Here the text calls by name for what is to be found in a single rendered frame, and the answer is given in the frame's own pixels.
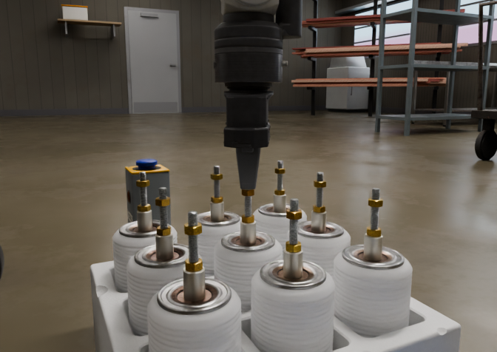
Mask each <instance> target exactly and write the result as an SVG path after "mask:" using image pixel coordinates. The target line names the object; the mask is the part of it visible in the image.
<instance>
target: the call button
mask: <svg viewBox="0 0 497 352"><path fill-rule="evenodd" d="M157 164H158V161H157V160H155V159H141V160H137V161H136V166H138V168H139V169H154V168H155V165H157Z"/></svg>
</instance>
